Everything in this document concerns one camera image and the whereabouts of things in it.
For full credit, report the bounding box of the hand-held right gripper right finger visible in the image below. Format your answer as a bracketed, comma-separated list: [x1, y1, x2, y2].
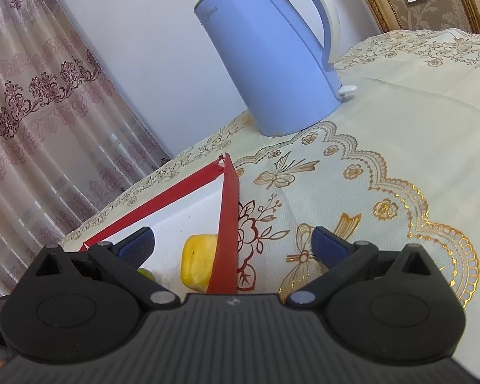
[286, 226, 435, 308]

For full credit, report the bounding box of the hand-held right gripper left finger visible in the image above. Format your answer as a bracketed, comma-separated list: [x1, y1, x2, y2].
[34, 226, 180, 308]

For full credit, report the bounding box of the red cardboard box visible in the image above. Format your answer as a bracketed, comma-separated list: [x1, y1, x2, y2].
[79, 153, 241, 294]

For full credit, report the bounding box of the embroidered cream tablecloth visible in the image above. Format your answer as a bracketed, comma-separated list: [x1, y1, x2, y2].
[60, 28, 480, 377]

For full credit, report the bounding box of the pink patterned curtain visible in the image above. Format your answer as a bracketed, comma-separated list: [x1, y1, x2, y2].
[0, 0, 172, 300]

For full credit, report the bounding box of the blue electric kettle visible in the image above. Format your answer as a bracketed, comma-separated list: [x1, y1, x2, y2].
[193, 0, 358, 138]

